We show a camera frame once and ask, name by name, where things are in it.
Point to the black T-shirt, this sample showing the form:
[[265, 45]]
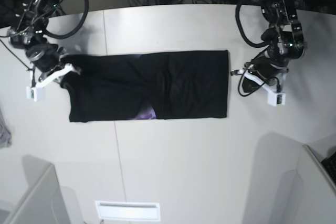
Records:
[[164, 85]]

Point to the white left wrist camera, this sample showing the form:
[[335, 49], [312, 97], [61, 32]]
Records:
[[267, 90]]

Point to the grey cloth pile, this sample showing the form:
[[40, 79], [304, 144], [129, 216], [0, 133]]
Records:
[[6, 137]]

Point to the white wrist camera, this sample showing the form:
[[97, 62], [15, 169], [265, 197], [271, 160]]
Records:
[[36, 90], [267, 90]]

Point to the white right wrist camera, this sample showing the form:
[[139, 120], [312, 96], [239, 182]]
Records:
[[36, 90]]

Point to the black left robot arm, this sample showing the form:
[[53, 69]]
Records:
[[281, 42]]

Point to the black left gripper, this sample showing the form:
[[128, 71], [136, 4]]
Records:
[[263, 71]]

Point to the black keyboard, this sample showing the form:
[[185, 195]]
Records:
[[330, 166]]

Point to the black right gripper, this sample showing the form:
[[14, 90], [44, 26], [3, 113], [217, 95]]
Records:
[[46, 58]]

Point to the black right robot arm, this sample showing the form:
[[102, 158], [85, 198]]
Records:
[[29, 28]]

